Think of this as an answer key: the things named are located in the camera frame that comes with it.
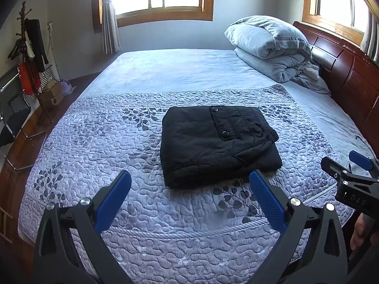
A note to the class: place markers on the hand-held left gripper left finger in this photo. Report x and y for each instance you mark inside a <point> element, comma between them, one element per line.
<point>114,201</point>

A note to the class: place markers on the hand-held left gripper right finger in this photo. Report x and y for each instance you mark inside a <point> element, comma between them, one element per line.
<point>268,201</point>

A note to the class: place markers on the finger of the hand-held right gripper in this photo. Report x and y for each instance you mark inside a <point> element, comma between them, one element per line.
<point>333,168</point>
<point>359,159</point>

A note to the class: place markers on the black jacket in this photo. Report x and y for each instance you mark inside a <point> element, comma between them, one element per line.
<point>201,148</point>

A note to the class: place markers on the person's right hand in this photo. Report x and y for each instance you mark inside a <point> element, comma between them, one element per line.
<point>359,230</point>

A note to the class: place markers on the grey quilted leaf-print bedspread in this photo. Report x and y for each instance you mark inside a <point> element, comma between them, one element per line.
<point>103,142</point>

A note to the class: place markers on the dark wooden headboard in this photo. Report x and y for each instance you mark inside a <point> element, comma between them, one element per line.
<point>349,77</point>

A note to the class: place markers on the folded light blue duvet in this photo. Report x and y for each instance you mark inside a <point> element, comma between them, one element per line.
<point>272,65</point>

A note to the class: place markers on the grey curtain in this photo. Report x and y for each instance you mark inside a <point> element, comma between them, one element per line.
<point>370,38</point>
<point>111,29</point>

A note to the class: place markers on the cardboard box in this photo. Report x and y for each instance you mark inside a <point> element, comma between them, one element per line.
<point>51,96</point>

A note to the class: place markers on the white bag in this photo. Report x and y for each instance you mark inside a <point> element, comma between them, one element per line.
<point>66,87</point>

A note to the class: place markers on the black folding chair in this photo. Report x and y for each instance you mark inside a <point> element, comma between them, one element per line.
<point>14,118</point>

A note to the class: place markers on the wooden framed window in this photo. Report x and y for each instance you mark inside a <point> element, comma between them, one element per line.
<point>165,14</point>
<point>331,28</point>

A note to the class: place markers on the striped bag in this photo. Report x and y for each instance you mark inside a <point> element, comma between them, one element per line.
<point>47,75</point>

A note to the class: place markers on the light blue bed sheet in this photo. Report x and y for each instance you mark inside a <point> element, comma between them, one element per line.
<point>177,68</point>

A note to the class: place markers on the red hanging garment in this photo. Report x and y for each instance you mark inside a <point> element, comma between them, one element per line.
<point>26,78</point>

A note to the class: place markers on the light blue pillow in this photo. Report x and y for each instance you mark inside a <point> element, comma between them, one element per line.
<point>260,32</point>

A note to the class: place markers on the white pole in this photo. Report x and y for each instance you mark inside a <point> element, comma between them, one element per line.
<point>51,35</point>

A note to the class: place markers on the black hanging garment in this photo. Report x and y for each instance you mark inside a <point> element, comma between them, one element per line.
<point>37,41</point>

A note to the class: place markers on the wooden coat rack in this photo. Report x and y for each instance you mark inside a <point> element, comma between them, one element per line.
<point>22,14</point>

